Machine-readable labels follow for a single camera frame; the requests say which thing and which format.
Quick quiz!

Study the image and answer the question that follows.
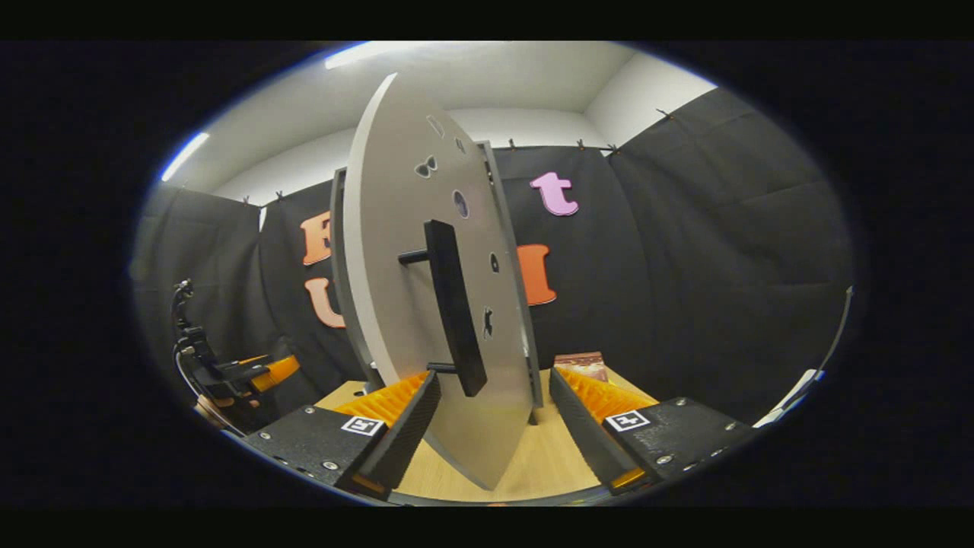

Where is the brown cover book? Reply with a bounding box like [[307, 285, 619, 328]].
[[554, 352, 610, 383]]

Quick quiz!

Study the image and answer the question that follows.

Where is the white cable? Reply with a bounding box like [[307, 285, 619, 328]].
[[173, 346, 229, 435]]

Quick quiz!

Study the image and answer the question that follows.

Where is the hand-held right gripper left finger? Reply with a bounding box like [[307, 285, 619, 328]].
[[242, 369, 442, 499]]

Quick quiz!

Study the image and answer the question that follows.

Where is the black backdrop cloth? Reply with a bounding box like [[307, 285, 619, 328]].
[[129, 88, 857, 427]]

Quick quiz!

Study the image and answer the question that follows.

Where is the black door handle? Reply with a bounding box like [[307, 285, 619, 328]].
[[397, 219, 489, 398]]

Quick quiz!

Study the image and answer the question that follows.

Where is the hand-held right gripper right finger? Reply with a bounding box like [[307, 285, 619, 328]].
[[548, 367, 758, 495]]

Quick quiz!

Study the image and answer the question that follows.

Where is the dark grey cabinet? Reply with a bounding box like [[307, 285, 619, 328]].
[[329, 139, 545, 412]]

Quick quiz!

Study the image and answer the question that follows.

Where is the beige cabinet door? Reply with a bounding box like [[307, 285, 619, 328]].
[[342, 72, 545, 492]]

